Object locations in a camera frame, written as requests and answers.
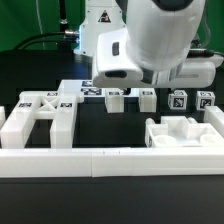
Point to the white chair back frame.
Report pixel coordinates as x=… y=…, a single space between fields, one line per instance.
x=60 y=108

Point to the white fence piece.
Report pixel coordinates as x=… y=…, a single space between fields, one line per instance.
x=2 y=116
x=215 y=116

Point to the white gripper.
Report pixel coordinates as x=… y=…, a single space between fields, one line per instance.
x=112 y=67

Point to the tagged white cube nut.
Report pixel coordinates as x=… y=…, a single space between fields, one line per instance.
x=177 y=100

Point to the white right fence piece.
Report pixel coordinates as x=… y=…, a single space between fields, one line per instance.
x=215 y=116

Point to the white marker base plate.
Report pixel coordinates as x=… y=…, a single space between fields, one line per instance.
x=85 y=87

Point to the white front fence rail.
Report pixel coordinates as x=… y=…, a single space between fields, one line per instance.
x=105 y=162

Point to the white left fence piece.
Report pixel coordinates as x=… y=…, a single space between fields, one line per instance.
x=2 y=116

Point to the white chair seat part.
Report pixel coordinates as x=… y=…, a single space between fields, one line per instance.
x=179 y=131

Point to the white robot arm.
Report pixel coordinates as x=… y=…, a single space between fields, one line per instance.
x=146 y=43

